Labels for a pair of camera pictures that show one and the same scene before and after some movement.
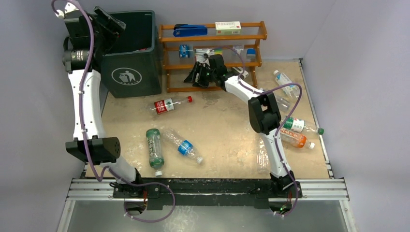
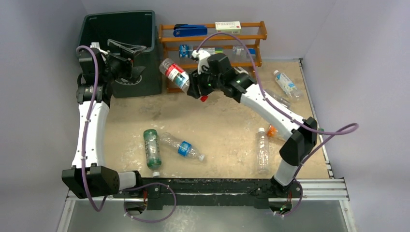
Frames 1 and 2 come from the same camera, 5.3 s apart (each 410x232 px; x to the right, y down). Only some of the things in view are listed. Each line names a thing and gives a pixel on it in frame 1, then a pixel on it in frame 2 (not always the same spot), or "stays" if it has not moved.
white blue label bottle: [292, 90] stays
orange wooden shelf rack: [234, 44] stays
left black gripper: [113, 28] -> [129, 70]
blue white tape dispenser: [184, 50] stays
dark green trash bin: [130, 66] stays
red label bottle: [168, 105] -> [176, 73]
